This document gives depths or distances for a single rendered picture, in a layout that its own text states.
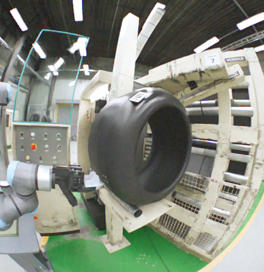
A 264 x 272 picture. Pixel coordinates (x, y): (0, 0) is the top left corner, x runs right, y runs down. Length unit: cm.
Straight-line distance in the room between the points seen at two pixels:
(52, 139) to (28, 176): 68
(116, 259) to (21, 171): 120
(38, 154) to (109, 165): 82
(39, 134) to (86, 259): 127
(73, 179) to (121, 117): 26
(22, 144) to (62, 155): 38
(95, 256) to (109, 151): 123
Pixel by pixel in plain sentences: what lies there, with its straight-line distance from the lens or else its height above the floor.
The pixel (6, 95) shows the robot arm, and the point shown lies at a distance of 75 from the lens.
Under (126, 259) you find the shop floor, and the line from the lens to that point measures 138.
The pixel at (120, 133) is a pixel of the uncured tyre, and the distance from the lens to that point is 33.
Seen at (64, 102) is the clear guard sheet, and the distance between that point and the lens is 103.
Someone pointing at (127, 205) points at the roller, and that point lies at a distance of 56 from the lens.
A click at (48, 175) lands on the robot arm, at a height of 111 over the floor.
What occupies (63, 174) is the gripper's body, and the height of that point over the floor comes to 110.
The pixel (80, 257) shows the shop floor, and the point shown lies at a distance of 141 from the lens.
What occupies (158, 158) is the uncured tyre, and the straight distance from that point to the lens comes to 86.
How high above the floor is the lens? 126
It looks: 3 degrees down
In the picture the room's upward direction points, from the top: 4 degrees clockwise
